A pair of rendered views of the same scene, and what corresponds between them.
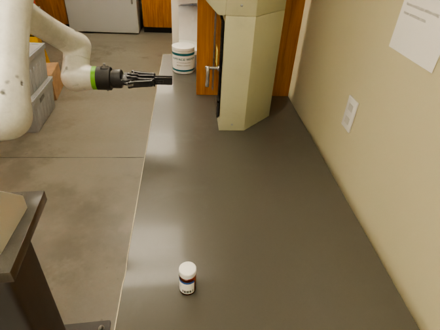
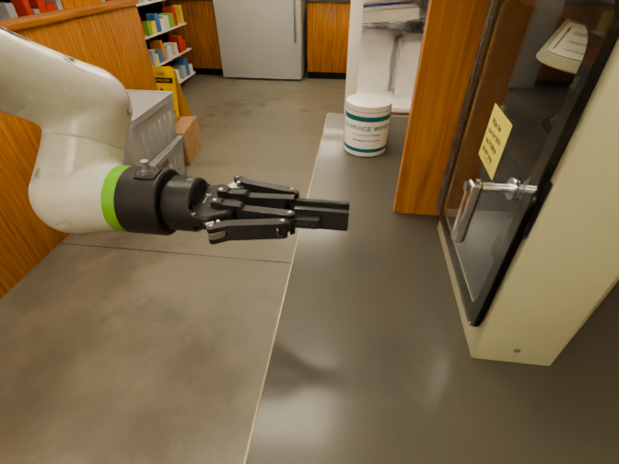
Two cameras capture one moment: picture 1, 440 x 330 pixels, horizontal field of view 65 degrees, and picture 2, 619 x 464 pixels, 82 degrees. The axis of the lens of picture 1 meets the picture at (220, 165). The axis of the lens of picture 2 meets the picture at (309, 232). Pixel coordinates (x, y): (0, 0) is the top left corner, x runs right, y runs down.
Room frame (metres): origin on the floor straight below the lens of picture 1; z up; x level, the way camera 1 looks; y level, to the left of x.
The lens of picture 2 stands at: (0.95, 0.18, 1.41)
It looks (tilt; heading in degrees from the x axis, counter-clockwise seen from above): 38 degrees down; 14
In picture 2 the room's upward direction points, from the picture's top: straight up
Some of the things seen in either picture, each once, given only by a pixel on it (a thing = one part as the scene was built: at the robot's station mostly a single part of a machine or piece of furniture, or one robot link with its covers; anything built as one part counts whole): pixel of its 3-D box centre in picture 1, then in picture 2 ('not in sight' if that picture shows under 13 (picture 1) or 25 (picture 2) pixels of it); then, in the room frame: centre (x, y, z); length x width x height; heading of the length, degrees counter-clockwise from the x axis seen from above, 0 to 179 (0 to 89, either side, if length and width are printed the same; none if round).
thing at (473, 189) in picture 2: (211, 76); (480, 211); (1.35, 0.06, 1.17); 0.05 x 0.03 x 0.10; 96
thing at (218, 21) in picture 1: (217, 61); (488, 156); (1.46, 0.04, 1.19); 0.30 x 0.01 x 0.40; 6
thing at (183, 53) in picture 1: (183, 57); (367, 124); (1.99, 0.26, 1.02); 0.13 x 0.13 x 0.15
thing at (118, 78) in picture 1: (124, 78); (207, 204); (1.31, 0.41, 1.14); 0.09 x 0.08 x 0.07; 97
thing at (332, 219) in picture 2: (163, 80); (321, 218); (1.32, 0.25, 1.14); 0.07 x 0.01 x 0.03; 97
